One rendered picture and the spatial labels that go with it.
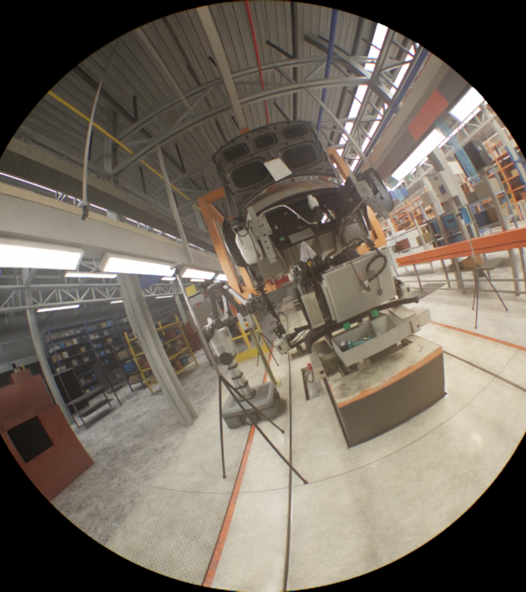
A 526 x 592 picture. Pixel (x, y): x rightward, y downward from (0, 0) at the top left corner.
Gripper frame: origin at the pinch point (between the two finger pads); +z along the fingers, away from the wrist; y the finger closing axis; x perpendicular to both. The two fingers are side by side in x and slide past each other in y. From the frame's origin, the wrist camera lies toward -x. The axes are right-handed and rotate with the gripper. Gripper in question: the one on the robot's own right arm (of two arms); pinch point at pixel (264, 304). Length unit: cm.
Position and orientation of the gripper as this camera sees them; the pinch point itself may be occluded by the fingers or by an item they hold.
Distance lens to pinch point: 211.6
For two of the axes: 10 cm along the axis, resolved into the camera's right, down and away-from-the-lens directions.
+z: 7.6, -3.7, 5.4
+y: -5.3, -8.3, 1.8
